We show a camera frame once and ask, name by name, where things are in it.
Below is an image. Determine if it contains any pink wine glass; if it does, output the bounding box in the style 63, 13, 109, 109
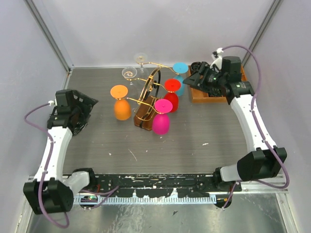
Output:
152, 99, 173, 135

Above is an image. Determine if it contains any clear wine glass back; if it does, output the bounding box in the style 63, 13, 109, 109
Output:
134, 52, 149, 79

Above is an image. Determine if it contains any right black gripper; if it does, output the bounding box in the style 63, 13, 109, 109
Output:
182, 62, 226, 93

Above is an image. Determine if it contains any blue wine glass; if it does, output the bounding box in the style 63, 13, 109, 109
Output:
173, 62, 189, 97

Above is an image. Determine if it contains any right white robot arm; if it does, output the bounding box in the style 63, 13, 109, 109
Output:
183, 56, 287, 191

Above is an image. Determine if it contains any white slotted cable duct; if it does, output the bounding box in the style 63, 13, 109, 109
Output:
72, 195, 217, 205

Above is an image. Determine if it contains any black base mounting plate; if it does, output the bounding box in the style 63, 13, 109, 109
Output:
82, 173, 233, 198

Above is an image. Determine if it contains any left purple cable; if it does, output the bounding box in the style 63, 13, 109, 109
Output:
23, 100, 71, 229

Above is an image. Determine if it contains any clear wine glass front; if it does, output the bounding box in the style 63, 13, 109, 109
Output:
121, 67, 138, 85

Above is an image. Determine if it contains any red wine glass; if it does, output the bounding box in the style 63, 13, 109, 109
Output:
164, 79, 181, 113

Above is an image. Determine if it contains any dark fabric roll left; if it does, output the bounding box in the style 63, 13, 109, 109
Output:
190, 62, 205, 74

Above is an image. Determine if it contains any wooden compartment tray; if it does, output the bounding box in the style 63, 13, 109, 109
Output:
189, 60, 253, 103

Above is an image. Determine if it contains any orange wine glass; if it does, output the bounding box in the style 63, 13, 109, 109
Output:
110, 85, 131, 121

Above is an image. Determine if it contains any gold wire wine glass rack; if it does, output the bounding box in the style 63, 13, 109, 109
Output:
125, 62, 177, 131

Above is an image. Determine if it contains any clear wine glass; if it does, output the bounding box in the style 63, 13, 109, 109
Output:
134, 52, 149, 79
121, 67, 138, 85

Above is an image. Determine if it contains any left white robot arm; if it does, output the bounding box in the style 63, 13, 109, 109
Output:
23, 89, 98, 215

